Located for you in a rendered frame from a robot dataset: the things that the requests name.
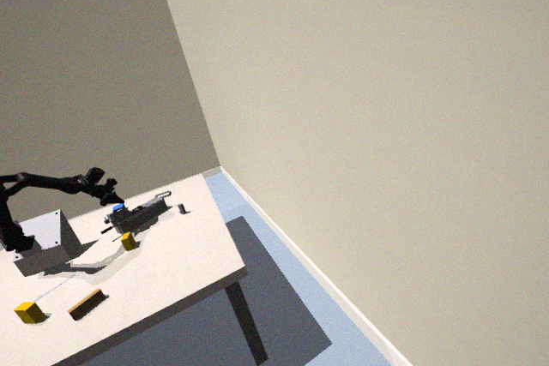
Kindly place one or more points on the blue box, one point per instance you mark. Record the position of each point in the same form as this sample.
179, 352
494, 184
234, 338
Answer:
118, 207

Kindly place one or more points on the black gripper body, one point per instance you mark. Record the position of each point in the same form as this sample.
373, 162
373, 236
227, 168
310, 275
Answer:
103, 195

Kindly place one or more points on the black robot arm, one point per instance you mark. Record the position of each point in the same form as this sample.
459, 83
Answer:
11, 234

